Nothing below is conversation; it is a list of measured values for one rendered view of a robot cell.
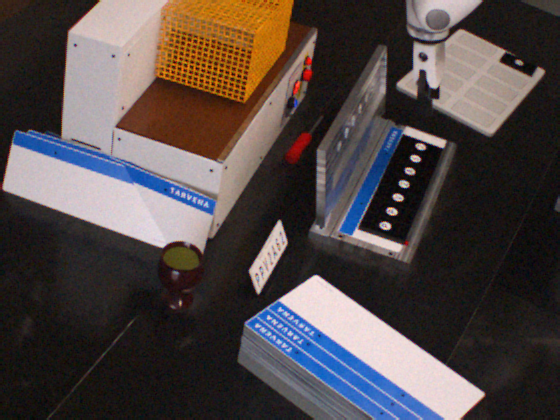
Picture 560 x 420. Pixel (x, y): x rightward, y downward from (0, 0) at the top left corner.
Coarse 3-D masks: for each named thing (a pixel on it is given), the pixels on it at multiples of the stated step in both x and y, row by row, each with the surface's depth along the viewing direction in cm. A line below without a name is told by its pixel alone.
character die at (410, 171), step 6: (390, 162) 251; (396, 162) 252; (402, 162) 252; (390, 168) 250; (396, 168) 250; (402, 168) 251; (408, 168) 251; (414, 168) 252; (420, 168) 252; (402, 174) 250; (408, 174) 249; (414, 174) 250; (420, 174) 250; (426, 174) 250; (432, 174) 251; (420, 180) 249; (426, 180) 249
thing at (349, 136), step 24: (384, 48) 253; (384, 72) 257; (360, 96) 244; (384, 96) 261; (336, 120) 229; (360, 120) 248; (336, 144) 232; (360, 144) 247; (336, 168) 236; (336, 192) 235
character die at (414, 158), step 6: (396, 150) 255; (402, 150) 255; (408, 150) 256; (396, 156) 254; (402, 156) 254; (408, 156) 255; (414, 156) 254; (420, 156) 255; (426, 156) 255; (408, 162) 253; (414, 162) 253; (420, 162) 253; (426, 162) 254; (432, 162) 254; (426, 168) 252; (432, 168) 252
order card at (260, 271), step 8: (280, 224) 228; (272, 232) 225; (280, 232) 228; (272, 240) 224; (280, 240) 228; (264, 248) 221; (272, 248) 224; (280, 248) 227; (264, 256) 221; (272, 256) 224; (256, 264) 218; (264, 264) 221; (272, 264) 224; (256, 272) 218; (264, 272) 221; (256, 280) 218; (264, 280) 221; (256, 288) 218
